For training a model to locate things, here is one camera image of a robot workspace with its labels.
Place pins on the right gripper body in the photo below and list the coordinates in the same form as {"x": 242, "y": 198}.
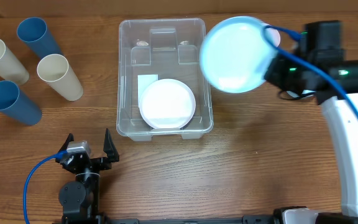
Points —
{"x": 286, "y": 75}

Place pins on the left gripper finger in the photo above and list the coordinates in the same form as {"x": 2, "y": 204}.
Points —
{"x": 109, "y": 148}
{"x": 64, "y": 147}

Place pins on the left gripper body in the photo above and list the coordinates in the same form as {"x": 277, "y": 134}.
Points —
{"x": 101, "y": 164}

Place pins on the pink bowl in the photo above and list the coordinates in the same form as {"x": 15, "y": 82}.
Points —
{"x": 276, "y": 36}

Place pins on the light blue plate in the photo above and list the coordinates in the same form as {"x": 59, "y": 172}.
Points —
{"x": 234, "y": 55}

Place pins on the cream cup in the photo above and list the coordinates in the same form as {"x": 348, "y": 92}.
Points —
{"x": 55, "y": 70}
{"x": 10, "y": 67}

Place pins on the white pink plate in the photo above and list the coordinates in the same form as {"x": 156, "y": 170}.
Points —
{"x": 167, "y": 104}

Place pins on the clear plastic storage bin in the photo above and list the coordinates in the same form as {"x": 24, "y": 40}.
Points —
{"x": 169, "y": 48}

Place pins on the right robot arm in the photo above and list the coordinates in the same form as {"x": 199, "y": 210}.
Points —
{"x": 318, "y": 67}

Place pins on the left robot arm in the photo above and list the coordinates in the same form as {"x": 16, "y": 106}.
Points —
{"x": 80, "y": 198}

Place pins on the white label in bin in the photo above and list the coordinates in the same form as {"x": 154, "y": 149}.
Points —
{"x": 143, "y": 81}

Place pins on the blue cup bottom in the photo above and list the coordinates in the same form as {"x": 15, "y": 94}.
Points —
{"x": 17, "y": 105}

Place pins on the blue cup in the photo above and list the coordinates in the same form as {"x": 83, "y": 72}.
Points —
{"x": 34, "y": 32}
{"x": 17, "y": 105}

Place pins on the blue cup top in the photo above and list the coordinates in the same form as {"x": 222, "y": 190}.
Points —
{"x": 34, "y": 32}

